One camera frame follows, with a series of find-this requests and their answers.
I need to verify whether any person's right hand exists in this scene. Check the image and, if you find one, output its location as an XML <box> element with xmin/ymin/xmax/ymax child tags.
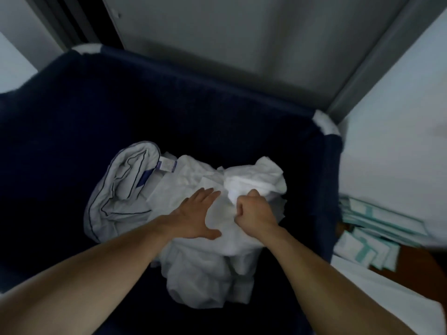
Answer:
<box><xmin>236</xmin><ymin>189</ymin><xmax>280</xmax><ymax>244</ymax></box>

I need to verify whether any person's left hand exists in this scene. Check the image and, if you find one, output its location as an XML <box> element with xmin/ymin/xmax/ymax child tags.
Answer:
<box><xmin>161</xmin><ymin>188</ymin><xmax>223</xmax><ymax>241</ymax></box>

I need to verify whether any white towel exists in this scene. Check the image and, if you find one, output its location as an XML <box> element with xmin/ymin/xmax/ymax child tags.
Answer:
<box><xmin>217</xmin><ymin>156</ymin><xmax>288</xmax><ymax>257</ymax></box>

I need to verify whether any person's right forearm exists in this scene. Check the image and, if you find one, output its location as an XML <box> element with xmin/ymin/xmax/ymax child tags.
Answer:
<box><xmin>258</xmin><ymin>227</ymin><xmax>416</xmax><ymax>335</ymax></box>

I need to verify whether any person's left forearm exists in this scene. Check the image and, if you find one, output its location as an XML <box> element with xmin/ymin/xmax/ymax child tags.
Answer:
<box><xmin>0</xmin><ymin>218</ymin><xmax>172</xmax><ymax>335</ymax></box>

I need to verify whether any white crumpled bed sheet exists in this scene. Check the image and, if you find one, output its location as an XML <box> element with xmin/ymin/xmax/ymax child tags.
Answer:
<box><xmin>148</xmin><ymin>155</ymin><xmax>266</xmax><ymax>309</ymax></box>

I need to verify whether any navy blue laundry cart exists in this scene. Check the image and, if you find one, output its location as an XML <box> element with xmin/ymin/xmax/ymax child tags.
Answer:
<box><xmin>0</xmin><ymin>43</ymin><xmax>344</xmax><ymax>335</ymax></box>

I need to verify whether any white pillowcase with dark piping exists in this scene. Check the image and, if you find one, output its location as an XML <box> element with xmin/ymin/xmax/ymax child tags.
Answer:
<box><xmin>83</xmin><ymin>141</ymin><xmax>177</xmax><ymax>245</ymax></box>

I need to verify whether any pile of white teal packets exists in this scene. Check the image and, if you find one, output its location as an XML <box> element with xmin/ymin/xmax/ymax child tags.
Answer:
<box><xmin>332</xmin><ymin>194</ymin><xmax>432</xmax><ymax>272</ymax></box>

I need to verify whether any grey metal door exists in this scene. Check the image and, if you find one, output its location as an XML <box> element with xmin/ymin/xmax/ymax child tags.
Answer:
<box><xmin>101</xmin><ymin>0</ymin><xmax>440</xmax><ymax>114</ymax></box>

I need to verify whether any white cloth sheet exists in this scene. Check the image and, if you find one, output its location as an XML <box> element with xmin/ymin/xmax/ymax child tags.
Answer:
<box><xmin>330</xmin><ymin>255</ymin><xmax>447</xmax><ymax>335</ymax></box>

